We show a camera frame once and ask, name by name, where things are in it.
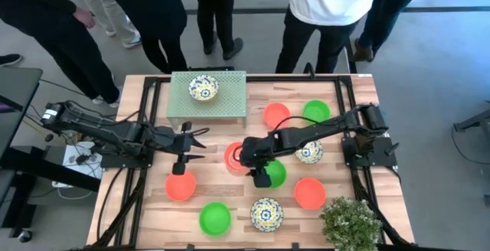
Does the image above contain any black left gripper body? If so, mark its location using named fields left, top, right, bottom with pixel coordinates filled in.
left=152, top=120, right=197, bottom=177

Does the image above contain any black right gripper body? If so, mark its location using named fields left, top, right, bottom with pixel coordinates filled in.
left=240, top=134, right=279, bottom=189

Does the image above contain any orange plastic bowl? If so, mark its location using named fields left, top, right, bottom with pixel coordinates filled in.
left=263, top=103, right=292, bottom=130
left=293, top=177, right=328, bottom=211
left=224, top=141, right=250, bottom=172
left=165, top=171, right=198, bottom=203

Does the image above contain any green plastic bowl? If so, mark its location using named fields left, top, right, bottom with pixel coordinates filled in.
left=302, top=99, right=332, bottom=125
left=263, top=158, right=288, bottom=190
left=198, top=201, right=233, bottom=238

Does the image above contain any yellow blue floral bowl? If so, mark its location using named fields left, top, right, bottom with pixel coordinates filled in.
left=250, top=197, right=285, bottom=233
left=293, top=139, right=325, bottom=165
left=188, top=73, right=221, bottom=102

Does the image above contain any green perforated metal rack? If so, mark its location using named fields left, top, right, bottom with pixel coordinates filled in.
left=165, top=70, right=248, bottom=129

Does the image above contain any white power strip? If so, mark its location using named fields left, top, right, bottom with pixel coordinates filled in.
left=51, top=140, right=104, bottom=190

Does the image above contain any small green potted plant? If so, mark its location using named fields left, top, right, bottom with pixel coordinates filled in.
left=319, top=196, right=384, bottom=251

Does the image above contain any person's hand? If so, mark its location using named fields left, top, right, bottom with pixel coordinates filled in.
left=72, top=6, right=96, bottom=29

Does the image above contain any black desk top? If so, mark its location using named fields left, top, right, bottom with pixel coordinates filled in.
left=0, top=67, right=44, bottom=160

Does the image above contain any person's shoe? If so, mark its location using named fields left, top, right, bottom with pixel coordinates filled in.
left=0, top=54, right=23, bottom=67

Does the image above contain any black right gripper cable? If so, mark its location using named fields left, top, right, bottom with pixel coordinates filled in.
left=267, top=115, right=321, bottom=137

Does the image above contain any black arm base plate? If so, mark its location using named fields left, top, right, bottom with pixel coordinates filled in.
left=100, top=153, right=154, bottom=170
left=341, top=135, right=399, bottom=168

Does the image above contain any black desk leg frame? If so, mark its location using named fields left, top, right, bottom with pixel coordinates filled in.
left=0, top=145, right=103, bottom=240

